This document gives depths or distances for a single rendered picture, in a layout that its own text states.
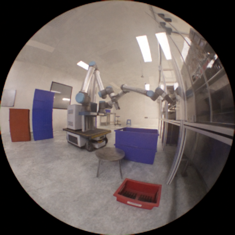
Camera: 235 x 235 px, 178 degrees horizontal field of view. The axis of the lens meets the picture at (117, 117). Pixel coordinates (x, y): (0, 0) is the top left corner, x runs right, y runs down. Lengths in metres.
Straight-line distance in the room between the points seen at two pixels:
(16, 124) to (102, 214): 2.22
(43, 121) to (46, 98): 0.59
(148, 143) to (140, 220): 0.81
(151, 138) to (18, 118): 2.61
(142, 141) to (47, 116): 2.16
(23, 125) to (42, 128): 0.55
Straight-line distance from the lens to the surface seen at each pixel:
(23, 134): 2.28
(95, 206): 0.67
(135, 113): 6.10
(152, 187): 0.68
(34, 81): 3.78
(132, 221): 0.63
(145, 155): 1.03
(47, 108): 2.22
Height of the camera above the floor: 0.61
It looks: level
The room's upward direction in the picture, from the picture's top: 1 degrees clockwise
